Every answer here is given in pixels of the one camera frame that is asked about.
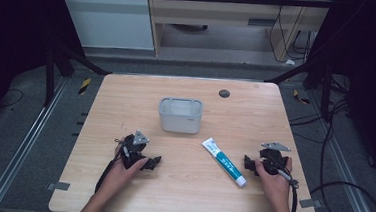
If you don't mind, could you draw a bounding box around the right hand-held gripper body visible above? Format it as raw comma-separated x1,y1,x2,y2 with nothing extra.
256,139,293,178

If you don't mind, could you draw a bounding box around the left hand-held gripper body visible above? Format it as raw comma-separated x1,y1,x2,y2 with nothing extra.
116,128,152,171

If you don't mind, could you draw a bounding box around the person's right hand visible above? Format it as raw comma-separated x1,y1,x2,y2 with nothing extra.
251,154,295,211

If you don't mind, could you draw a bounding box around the person's left hand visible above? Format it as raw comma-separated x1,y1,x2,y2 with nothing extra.
96,144,150,205

